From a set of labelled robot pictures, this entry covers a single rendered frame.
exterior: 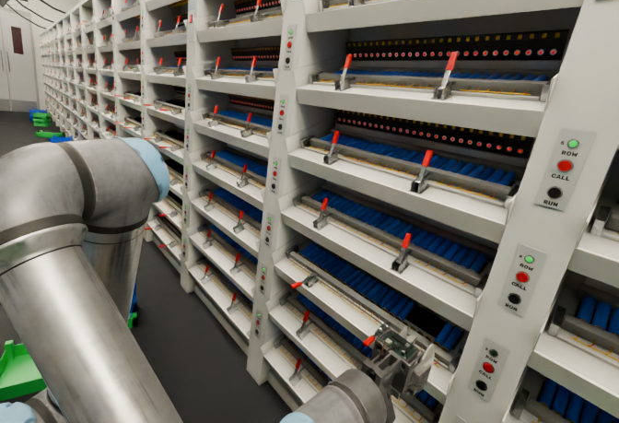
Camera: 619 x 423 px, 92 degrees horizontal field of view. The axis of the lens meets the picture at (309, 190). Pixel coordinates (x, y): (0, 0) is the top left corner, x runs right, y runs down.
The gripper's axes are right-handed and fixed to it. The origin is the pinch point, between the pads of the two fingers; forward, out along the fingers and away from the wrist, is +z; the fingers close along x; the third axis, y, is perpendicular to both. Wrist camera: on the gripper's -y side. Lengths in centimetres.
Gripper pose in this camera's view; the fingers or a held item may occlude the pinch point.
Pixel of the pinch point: (420, 348)
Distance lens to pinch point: 75.2
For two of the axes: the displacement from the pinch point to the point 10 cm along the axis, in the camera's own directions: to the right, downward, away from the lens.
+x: -6.7, -3.0, 6.8
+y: 1.3, -9.5, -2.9
